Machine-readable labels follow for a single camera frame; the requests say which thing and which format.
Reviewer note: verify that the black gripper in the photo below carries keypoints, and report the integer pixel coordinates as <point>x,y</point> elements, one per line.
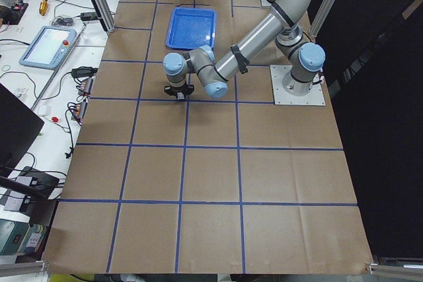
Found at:
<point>180,96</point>

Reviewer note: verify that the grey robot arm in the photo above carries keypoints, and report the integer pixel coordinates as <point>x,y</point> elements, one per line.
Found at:
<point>280,26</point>

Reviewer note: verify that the blue plastic tray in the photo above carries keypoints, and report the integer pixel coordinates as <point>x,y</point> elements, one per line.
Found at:
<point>190,28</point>

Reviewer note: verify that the black power adapter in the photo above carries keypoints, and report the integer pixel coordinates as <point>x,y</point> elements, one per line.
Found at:
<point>88,16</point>

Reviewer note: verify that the blue teach pendant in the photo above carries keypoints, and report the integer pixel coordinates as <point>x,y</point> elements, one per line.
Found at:
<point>49,48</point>

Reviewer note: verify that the black monitor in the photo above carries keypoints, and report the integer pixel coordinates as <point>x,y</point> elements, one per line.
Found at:
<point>20,127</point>

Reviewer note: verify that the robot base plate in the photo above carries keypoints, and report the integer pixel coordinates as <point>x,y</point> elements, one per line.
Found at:
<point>288,92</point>

